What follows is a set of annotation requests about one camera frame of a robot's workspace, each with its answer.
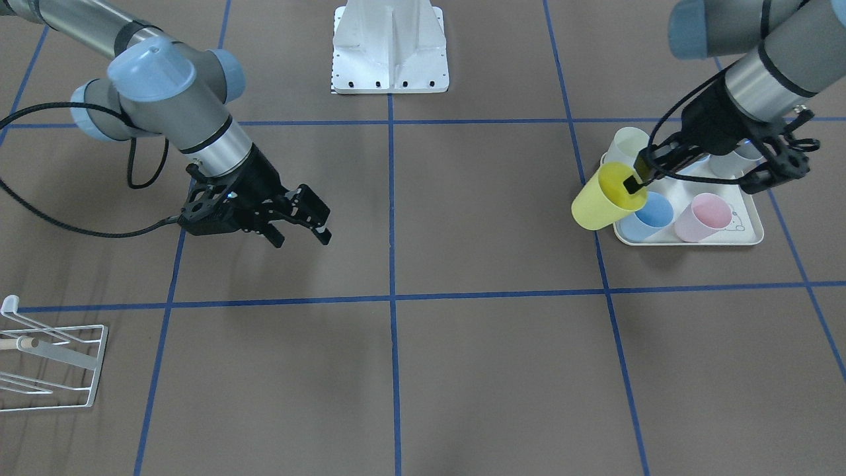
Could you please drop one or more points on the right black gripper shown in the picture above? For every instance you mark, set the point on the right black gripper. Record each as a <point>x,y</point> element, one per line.
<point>262,177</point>

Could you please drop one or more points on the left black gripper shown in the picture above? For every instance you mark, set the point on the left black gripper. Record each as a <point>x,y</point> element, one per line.
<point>708,119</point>

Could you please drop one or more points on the blue cup front row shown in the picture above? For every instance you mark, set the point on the blue cup front row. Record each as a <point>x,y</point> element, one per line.
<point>656,215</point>

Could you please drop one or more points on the yellow plastic cup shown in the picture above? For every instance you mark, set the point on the yellow plastic cup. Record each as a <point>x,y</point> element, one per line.
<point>603,199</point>

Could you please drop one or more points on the pink plastic cup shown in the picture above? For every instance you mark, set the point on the pink plastic cup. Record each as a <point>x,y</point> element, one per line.
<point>705,215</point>

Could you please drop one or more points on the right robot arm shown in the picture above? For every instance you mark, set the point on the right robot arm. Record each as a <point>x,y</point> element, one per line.
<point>159,86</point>

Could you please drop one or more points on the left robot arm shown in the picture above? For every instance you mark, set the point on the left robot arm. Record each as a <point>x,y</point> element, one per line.
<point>788,52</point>

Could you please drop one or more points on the cream plastic cup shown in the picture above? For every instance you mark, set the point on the cream plastic cup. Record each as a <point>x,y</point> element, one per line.
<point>626,145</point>

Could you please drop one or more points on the grey plastic cup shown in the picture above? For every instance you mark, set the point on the grey plastic cup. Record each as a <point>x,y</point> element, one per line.
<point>740,161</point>

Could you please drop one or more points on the cream plastic tray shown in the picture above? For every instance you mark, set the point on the cream plastic tray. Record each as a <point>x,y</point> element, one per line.
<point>745,228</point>

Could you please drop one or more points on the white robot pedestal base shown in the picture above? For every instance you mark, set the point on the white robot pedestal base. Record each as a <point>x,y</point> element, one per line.
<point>389,47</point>

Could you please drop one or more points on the white wire cup rack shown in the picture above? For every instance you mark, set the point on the white wire cup rack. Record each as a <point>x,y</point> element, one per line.
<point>71,360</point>

